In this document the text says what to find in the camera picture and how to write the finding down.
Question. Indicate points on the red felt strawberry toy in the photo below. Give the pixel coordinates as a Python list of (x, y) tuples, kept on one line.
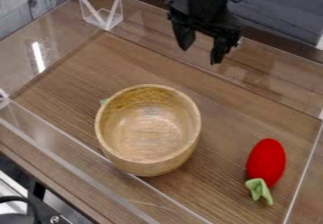
[(265, 168)]

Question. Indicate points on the clear acrylic corner bracket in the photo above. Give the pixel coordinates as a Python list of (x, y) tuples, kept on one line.
[(103, 18)]

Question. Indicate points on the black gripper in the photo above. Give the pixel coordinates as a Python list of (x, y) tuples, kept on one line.
[(208, 17)]

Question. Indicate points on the black table leg bracket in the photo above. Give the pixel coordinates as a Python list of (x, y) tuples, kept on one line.
[(47, 214)]

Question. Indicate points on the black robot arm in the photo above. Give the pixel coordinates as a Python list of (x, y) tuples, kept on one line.
[(208, 17)]

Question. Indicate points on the wooden bowl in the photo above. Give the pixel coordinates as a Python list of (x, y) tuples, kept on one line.
[(147, 127)]

